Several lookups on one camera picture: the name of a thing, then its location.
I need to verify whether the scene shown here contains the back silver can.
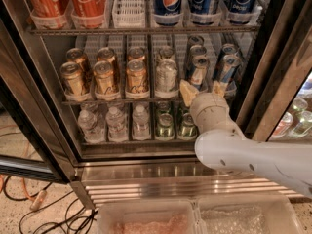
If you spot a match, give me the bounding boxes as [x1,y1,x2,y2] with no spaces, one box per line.
[156,46,176,62]

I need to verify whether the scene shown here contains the front gold can leftmost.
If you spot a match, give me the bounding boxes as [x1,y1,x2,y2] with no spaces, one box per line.
[60,61,87,96]

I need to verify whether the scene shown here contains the top wire shelf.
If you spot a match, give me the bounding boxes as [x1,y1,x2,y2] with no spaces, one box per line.
[27,25,260,36]

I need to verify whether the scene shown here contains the front green can left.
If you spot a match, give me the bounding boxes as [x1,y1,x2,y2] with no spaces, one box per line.
[156,113,175,140]

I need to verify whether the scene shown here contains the left clear plastic bin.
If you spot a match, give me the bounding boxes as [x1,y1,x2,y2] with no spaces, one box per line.
[97,199,198,234]

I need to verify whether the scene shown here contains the silver can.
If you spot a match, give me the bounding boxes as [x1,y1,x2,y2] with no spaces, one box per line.
[156,59,177,92]
[156,46,176,62]

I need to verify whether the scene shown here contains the wire shelf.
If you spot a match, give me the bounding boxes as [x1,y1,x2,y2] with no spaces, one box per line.
[61,95,237,107]
[27,25,260,36]

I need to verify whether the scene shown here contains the middle wire shelf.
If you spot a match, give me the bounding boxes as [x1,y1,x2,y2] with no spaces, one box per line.
[61,95,237,107]

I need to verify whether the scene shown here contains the left water bottle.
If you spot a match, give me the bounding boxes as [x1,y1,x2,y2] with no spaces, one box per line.
[78,110,105,144]

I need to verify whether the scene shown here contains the right fridge glass door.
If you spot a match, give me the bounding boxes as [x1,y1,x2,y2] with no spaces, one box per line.
[235,0,312,141]

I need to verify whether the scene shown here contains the clear plastic bin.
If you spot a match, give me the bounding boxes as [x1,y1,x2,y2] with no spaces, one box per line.
[97,199,198,234]
[196,194,304,234]

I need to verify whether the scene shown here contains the empty white shelf tray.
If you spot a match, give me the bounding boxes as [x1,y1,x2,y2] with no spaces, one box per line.
[112,0,145,28]

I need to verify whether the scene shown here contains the water bottle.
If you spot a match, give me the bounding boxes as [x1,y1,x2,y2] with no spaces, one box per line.
[78,110,105,144]
[105,106,128,142]
[133,104,150,140]

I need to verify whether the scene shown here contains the middle water bottle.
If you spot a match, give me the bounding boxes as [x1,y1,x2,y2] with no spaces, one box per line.
[105,106,128,142]

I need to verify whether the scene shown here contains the redbull can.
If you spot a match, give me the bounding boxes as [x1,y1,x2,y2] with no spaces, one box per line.
[213,54,242,86]
[217,43,239,62]
[187,35,204,48]
[186,45,207,69]
[187,55,210,90]

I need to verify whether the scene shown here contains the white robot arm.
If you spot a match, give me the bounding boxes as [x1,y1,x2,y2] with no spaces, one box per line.
[179,80,312,198]

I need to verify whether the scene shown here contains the black floor cables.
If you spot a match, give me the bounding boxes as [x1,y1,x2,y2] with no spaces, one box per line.
[2,175,99,234]

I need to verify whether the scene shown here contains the front silver can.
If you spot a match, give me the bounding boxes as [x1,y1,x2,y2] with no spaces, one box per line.
[156,59,177,92]

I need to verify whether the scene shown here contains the orange extension cord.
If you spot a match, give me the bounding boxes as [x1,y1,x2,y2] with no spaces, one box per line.
[0,124,48,212]

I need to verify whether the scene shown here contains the gold can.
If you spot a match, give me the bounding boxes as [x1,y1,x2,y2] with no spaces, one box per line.
[126,59,148,94]
[97,47,120,80]
[66,48,92,82]
[127,47,146,61]
[60,61,87,96]
[93,60,118,95]

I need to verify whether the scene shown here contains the right clear plastic bin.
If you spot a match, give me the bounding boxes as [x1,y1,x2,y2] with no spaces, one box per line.
[196,194,304,234]

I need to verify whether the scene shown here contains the right water bottle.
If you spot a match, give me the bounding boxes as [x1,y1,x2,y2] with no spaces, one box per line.
[133,104,150,140]

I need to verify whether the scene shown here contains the back green can left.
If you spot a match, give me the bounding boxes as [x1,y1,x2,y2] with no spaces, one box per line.
[156,101,172,117]

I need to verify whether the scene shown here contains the front green can middle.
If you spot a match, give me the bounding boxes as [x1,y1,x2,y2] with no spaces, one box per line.
[178,113,197,139]

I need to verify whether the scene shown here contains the back gold can leftmost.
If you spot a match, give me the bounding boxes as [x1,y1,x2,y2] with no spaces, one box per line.
[66,48,92,82]

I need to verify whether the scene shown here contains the open fridge glass door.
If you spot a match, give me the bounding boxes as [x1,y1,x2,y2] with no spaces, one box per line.
[0,0,75,183]

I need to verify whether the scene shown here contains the coca-cola can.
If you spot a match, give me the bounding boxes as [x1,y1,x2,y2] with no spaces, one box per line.
[22,0,70,19]
[66,0,108,20]

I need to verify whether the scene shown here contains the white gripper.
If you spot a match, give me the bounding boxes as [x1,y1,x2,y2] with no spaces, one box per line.
[179,80,244,137]

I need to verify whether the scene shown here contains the left coca-cola can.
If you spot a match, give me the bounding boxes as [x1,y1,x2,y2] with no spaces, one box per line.
[22,0,70,19]

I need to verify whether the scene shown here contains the right coca-cola can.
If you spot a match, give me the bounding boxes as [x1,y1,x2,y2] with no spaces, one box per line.
[66,0,108,20]

